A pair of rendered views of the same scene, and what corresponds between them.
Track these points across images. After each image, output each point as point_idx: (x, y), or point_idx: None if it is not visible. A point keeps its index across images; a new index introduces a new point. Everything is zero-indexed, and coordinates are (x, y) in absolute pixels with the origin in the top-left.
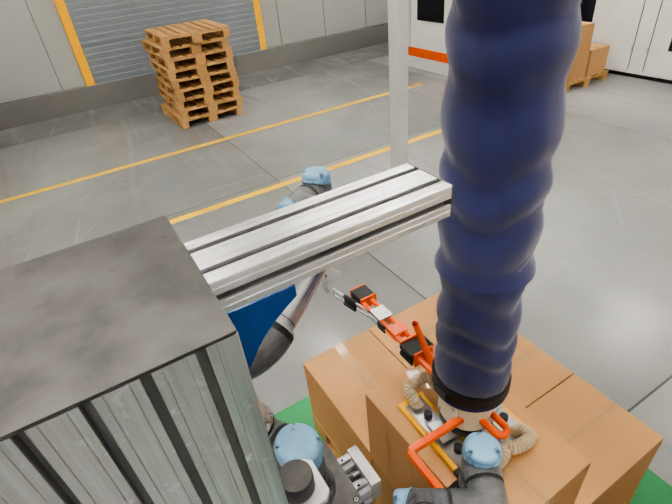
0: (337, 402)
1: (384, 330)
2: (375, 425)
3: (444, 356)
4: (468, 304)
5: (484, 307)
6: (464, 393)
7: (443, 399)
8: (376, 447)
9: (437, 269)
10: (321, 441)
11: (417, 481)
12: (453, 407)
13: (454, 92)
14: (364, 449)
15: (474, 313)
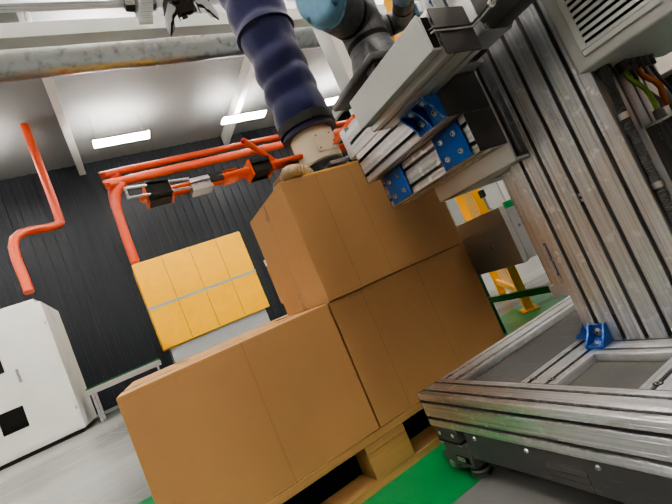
0: (234, 344)
1: (222, 174)
2: (309, 213)
3: (298, 86)
4: (288, 31)
5: (293, 34)
6: (324, 104)
7: (322, 113)
8: (326, 256)
9: (262, 13)
10: (333, 104)
11: (371, 204)
12: (327, 130)
13: None
14: (317, 320)
15: (293, 38)
